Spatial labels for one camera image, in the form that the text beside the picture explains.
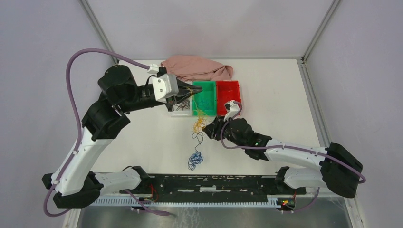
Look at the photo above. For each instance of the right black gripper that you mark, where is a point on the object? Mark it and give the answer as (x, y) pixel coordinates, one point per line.
(211, 129)

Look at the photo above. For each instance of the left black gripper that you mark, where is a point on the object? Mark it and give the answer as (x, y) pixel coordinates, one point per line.
(183, 91)

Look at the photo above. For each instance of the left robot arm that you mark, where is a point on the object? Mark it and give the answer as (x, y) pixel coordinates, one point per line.
(74, 185)

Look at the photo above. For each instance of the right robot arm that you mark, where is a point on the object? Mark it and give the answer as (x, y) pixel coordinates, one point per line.
(332, 167)

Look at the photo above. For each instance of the clear plastic bin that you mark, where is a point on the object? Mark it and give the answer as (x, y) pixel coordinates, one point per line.
(182, 109)

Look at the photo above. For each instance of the pink cloth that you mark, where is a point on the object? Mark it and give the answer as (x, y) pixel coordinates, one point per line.
(196, 68)

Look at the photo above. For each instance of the green plastic bin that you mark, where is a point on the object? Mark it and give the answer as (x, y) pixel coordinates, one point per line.
(204, 103)

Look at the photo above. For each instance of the red plastic bin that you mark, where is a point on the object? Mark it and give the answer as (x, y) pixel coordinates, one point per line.
(226, 91)

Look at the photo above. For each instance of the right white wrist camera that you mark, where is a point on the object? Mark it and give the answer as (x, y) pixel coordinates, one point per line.
(233, 109)

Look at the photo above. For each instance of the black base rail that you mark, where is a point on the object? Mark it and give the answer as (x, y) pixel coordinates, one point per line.
(181, 188)

